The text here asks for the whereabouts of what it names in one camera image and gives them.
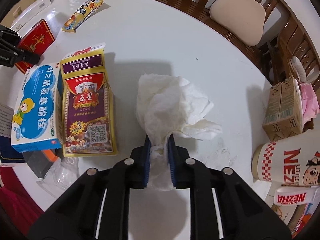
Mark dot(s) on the red tin box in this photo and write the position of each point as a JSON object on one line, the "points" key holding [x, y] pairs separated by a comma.
{"points": [[36, 41]]}

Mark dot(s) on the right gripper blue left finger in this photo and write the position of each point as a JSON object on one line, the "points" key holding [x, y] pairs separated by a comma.
{"points": [[146, 152]]}

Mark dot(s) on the clear plastic wrapper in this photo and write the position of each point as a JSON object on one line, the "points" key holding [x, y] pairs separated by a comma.
{"points": [[61, 175]]}

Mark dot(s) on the Nezha paper cup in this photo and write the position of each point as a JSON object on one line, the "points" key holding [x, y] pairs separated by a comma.
{"points": [[292, 161]]}

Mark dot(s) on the pink tissue paper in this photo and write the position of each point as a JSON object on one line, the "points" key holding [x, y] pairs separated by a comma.
{"points": [[310, 106]]}

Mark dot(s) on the brown cardboard carton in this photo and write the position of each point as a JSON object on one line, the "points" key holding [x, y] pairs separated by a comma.
{"points": [[284, 117]]}

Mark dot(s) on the small white box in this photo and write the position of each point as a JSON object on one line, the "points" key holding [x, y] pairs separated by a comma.
{"points": [[29, 13]]}

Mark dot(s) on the red trousers leg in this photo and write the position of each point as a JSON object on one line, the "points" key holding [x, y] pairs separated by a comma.
{"points": [[22, 210]]}

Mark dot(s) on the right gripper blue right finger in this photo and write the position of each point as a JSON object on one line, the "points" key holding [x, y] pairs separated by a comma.
{"points": [[171, 147]]}

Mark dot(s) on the Nezha paper bag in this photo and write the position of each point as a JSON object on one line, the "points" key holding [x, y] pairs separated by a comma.
{"points": [[293, 195]]}

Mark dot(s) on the white tissue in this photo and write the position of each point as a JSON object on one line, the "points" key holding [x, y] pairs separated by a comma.
{"points": [[171, 105]]}

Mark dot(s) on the white text medicine box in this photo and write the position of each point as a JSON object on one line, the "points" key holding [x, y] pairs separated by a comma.
{"points": [[9, 156]]}

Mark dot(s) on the blue white medicine box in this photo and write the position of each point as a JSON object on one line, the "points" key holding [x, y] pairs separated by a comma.
{"points": [[37, 122]]}

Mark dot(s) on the yellow snack wrapper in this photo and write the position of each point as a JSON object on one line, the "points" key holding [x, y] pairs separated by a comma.
{"points": [[81, 15]]}

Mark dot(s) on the beige chair cushion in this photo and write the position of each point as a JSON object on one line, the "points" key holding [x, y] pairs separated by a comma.
{"points": [[244, 18]]}

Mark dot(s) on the wooden bench chair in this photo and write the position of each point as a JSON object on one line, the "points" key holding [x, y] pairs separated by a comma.
{"points": [[290, 53]]}

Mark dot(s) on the black orange box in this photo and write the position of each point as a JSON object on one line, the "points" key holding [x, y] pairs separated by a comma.
{"points": [[40, 161]]}

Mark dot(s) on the gold purple snack box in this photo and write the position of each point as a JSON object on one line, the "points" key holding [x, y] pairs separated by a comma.
{"points": [[88, 117]]}

